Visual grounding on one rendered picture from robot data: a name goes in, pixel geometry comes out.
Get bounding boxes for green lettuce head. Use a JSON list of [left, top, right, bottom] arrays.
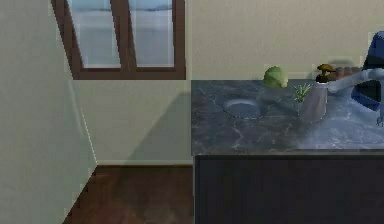
[[262, 65, 289, 90]]

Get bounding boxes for grey soap dispenser bottle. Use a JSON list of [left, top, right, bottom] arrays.
[[298, 63, 338, 125]]

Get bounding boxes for brown bread loaf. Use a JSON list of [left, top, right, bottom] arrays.
[[328, 66, 364, 81]]

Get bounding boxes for dark marble top counter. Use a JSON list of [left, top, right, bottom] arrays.
[[190, 78, 384, 224]]

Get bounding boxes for brown framed window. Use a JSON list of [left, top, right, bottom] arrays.
[[50, 0, 187, 81]]

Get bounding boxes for small green plant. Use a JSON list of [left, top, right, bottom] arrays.
[[293, 83, 314, 104]]

